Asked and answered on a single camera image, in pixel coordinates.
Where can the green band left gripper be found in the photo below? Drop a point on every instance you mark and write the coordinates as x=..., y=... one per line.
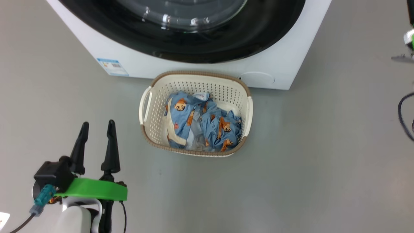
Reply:
x=97, y=190

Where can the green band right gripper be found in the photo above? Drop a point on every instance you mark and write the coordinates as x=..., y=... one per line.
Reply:
x=410, y=37

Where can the blue bear print clothes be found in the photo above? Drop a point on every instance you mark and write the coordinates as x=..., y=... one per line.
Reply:
x=210, y=126

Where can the black round glass washer door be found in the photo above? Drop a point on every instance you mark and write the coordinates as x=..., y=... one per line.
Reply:
x=258, y=32

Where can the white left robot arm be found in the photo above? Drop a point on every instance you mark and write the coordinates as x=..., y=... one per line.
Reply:
x=72, y=220

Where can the cream perforated laundry basket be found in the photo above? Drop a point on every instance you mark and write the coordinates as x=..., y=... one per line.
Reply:
x=194, y=84

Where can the white front-load washing machine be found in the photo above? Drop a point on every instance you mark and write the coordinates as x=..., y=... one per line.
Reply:
x=291, y=48

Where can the blue energy label sticker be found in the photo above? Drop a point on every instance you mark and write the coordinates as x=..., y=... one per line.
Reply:
x=112, y=67

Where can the round white filter cover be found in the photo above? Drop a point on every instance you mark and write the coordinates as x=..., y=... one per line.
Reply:
x=257, y=79

